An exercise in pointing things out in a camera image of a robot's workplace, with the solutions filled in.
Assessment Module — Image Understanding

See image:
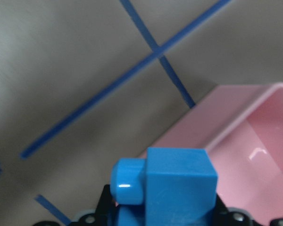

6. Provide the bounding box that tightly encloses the pink plastic box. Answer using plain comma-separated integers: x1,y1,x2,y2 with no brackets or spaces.
152,82,283,226

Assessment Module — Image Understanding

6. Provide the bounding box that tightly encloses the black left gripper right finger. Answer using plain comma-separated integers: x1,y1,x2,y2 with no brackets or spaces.
210,194,229,226

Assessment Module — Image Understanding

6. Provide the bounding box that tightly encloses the blue toy block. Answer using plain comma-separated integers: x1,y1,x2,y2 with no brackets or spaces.
110,147,218,226

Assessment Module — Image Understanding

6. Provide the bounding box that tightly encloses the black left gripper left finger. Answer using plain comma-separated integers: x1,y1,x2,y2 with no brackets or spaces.
95,184,118,226

